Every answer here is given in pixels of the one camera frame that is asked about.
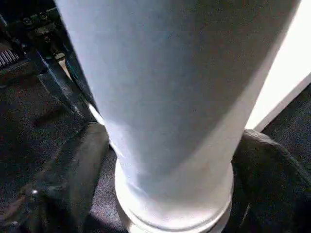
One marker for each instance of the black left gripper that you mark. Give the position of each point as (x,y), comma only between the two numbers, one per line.
(41,34)

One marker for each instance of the white plastic table top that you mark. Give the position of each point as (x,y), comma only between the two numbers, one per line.
(291,58)

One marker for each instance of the black table mat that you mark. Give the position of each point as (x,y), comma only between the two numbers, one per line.
(29,136)

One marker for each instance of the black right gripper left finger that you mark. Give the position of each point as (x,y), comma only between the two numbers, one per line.
(63,189)

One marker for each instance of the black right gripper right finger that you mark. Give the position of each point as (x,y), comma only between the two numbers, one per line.
(277,189)

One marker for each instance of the white plastic table leg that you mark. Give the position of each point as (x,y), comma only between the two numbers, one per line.
(180,97)

